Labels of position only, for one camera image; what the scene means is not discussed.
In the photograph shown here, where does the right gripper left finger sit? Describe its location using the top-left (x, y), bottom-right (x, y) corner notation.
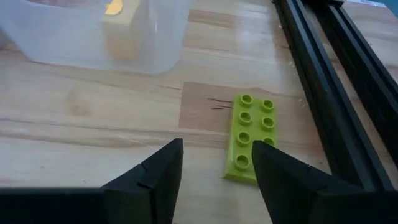
top-left (0, 138), bottom-right (185, 224)

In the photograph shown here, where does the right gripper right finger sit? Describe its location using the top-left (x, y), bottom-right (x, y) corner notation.
top-left (251, 140), bottom-right (398, 224)

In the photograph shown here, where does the lime green duplo plate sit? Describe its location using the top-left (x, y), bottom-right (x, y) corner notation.
top-left (223, 93), bottom-right (278, 187)

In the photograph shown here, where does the yellow duplo plate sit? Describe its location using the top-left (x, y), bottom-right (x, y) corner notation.
top-left (101, 0), bottom-right (142, 62)

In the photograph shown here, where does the clear plastic bin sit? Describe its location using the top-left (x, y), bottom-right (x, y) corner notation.
top-left (0, 0), bottom-right (191, 75)

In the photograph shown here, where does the black aluminium frame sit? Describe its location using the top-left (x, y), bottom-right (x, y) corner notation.
top-left (272, 0), bottom-right (398, 191)

